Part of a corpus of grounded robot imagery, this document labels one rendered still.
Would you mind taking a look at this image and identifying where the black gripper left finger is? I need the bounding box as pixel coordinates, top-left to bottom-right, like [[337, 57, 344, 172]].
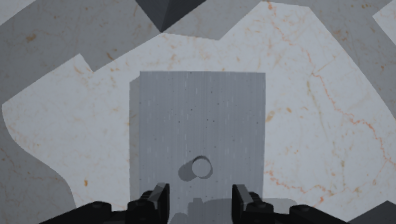
[[39, 183, 170, 224]]

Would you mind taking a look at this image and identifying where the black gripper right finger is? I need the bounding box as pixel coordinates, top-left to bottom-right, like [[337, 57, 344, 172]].
[[231, 184, 350, 224]]

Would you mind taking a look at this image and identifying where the grey metal lid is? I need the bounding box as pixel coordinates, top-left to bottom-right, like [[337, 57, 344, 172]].
[[139, 71, 266, 224]]

